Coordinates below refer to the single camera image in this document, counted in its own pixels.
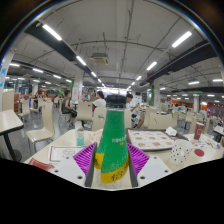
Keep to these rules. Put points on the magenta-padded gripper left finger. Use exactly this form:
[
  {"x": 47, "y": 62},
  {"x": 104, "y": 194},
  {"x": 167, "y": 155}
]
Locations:
[{"x": 83, "y": 156}]

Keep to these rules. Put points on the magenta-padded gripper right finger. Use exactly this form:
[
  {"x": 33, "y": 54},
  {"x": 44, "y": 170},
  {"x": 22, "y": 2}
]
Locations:
[{"x": 140, "y": 158}]

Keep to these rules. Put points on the green-labelled clear drink bottle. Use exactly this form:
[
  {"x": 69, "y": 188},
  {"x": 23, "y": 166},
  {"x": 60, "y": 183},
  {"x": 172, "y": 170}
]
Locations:
[{"x": 111, "y": 140}]

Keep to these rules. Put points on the small teal-labelled clear bottle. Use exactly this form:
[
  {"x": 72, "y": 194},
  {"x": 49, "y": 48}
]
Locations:
[{"x": 79, "y": 135}]

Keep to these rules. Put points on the red-framed paper sheet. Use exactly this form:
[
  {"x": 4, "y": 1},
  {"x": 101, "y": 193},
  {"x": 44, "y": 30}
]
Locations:
[{"x": 61, "y": 153}]

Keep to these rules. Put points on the white black-dotted mug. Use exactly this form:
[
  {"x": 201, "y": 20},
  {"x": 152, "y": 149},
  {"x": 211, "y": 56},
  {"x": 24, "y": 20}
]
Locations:
[{"x": 180, "y": 151}]

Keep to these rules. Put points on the white paper napkin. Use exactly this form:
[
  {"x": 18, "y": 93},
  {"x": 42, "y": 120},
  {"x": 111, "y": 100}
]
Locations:
[{"x": 171, "y": 131}]

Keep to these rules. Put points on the beige canteen chairs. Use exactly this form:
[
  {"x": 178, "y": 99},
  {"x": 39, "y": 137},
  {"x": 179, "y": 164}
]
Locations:
[{"x": 46, "y": 120}]

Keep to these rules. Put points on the person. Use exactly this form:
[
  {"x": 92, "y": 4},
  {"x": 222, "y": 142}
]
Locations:
[
  {"x": 100, "y": 102},
  {"x": 130, "y": 104},
  {"x": 66, "y": 106}
]

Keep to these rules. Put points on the flat round red coaster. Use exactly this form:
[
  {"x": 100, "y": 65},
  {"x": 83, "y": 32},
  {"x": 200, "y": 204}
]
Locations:
[{"x": 199, "y": 152}]

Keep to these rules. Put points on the red paper cup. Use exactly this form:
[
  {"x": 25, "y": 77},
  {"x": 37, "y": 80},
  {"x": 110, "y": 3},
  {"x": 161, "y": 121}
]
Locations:
[{"x": 199, "y": 130}]

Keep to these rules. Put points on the printed paper leaflets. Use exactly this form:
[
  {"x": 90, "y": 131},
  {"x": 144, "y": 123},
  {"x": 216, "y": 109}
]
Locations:
[{"x": 206, "y": 143}]

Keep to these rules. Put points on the white neighbouring table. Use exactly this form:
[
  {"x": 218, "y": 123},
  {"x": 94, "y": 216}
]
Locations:
[
  {"x": 8, "y": 121},
  {"x": 219, "y": 130}
]

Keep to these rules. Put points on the ceiling air conditioner unit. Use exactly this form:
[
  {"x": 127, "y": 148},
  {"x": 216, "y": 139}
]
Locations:
[{"x": 99, "y": 58}]

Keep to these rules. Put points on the ceiling strip lights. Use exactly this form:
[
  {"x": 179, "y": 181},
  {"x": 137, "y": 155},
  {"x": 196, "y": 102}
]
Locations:
[{"x": 51, "y": 32}]

